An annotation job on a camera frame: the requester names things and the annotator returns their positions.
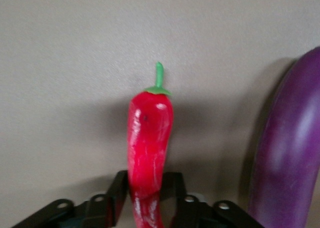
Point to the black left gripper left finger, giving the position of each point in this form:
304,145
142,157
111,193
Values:
100,213

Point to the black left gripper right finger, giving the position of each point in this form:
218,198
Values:
197,213

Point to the red chili pepper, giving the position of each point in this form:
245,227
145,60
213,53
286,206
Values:
150,138

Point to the long purple eggplant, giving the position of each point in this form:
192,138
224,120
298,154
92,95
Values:
287,150

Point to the brown table cloth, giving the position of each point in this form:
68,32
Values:
75,63

